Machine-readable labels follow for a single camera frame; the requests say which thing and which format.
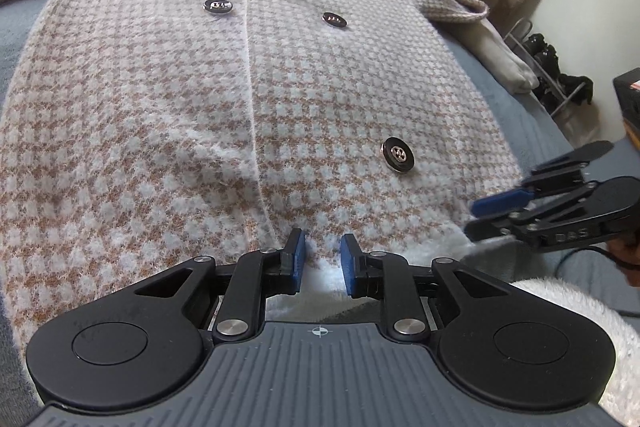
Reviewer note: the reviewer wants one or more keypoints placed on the person's right hand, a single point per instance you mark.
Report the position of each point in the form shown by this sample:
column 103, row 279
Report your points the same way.
column 631, row 249

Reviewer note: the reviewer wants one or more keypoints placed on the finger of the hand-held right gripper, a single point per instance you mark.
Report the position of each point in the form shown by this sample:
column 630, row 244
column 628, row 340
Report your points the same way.
column 500, row 203
column 560, row 166

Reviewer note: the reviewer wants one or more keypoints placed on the beige folded sweater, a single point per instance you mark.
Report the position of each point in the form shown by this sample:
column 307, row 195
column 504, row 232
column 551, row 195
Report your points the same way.
column 502, row 57

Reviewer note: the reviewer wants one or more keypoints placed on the grey-blue bed blanket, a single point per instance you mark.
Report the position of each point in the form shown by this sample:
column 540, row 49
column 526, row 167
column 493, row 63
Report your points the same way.
column 545, row 147

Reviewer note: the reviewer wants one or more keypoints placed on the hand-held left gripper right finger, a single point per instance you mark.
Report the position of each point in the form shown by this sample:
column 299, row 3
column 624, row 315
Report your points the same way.
column 348, row 267

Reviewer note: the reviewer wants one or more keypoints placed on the beige houndstooth knit coat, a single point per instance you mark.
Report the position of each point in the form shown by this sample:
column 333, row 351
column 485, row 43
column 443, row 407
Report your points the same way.
column 175, row 107

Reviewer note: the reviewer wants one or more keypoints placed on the person's white fleece clothing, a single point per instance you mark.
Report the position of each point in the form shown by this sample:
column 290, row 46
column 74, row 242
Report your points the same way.
column 590, row 337

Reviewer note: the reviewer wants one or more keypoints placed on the black box with red label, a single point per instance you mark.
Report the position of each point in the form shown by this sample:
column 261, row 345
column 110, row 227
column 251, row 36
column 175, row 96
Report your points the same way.
column 627, row 102

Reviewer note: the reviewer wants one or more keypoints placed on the metal rack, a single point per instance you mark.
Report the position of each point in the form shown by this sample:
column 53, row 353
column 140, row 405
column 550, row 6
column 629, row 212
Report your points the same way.
column 542, row 77

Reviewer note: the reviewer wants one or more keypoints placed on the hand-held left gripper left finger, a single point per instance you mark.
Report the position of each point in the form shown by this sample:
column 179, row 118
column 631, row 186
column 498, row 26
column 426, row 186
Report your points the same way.
column 298, row 262

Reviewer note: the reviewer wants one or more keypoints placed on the dark cloth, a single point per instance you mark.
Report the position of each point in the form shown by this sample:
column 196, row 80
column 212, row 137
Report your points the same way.
column 555, row 57

